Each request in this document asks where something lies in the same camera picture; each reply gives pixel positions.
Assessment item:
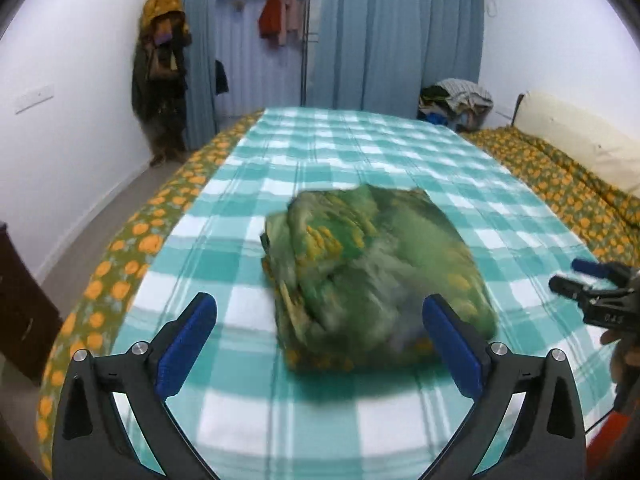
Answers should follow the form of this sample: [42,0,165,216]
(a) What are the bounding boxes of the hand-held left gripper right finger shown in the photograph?
[421,294,587,480]

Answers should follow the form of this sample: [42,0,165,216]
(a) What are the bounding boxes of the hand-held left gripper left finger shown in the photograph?
[51,292,218,480]

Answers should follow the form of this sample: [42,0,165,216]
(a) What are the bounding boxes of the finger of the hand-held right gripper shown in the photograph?
[571,258,632,283]
[548,275,601,307]

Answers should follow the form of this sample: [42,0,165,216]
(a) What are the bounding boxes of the green floral garment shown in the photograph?
[259,183,498,373]

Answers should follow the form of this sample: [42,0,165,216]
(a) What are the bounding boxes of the person's right forearm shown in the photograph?
[585,400,638,480]

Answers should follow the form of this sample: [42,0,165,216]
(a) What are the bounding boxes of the pile of clothes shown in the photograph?
[419,78,495,133]

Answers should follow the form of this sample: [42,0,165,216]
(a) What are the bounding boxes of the person's right hand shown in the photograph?
[600,329,640,413]

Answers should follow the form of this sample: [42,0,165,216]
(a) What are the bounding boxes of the orange floral bed sheet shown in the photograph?
[37,110,640,476]

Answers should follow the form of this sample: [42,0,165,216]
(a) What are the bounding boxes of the cream padded headboard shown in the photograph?
[512,91,640,198]

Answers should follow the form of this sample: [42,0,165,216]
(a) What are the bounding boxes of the dark wooden cabinet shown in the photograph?
[0,221,65,386]

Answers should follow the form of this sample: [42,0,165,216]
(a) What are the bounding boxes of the teal checkered blanket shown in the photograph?
[107,106,621,480]

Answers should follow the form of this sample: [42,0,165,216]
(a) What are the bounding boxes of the dark coats on rack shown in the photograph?
[131,10,193,167]

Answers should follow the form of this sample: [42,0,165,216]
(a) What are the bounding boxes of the blue curtain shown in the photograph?
[166,0,219,151]
[306,0,485,121]

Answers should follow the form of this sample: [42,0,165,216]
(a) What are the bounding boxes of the hanging orange garment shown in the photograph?
[257,0,287,46]

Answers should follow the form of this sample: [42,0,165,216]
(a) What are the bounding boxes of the yellow patterned hooded garment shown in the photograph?
[140,0,187,28]

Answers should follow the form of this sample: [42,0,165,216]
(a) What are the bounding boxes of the hanging pink garment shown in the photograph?
[280,0,304,47]

